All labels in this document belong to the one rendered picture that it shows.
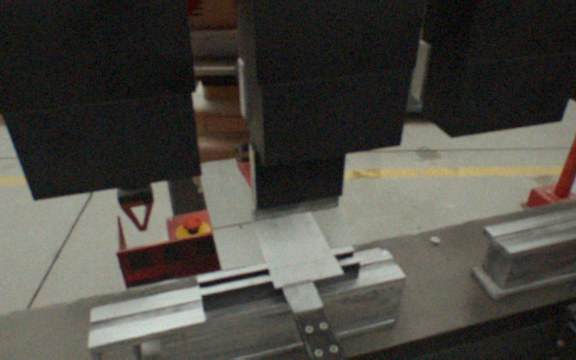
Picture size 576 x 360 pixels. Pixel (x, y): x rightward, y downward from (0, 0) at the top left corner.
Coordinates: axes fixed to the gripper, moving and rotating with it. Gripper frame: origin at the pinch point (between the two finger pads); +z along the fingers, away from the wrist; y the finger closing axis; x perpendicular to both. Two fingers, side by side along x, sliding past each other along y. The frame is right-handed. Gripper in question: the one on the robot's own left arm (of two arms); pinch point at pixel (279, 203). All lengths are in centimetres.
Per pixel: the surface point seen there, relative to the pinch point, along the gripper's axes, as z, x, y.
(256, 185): -4.5, -16.3, -5.8
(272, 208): -1.5, -14.1, -4.0
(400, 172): 17, 175, 111
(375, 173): 15, 178, 97
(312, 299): 9.3, -14.4, -0.8
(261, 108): -11.7, -23.2, -5.7
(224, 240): 3.4, -2.5, -8.6
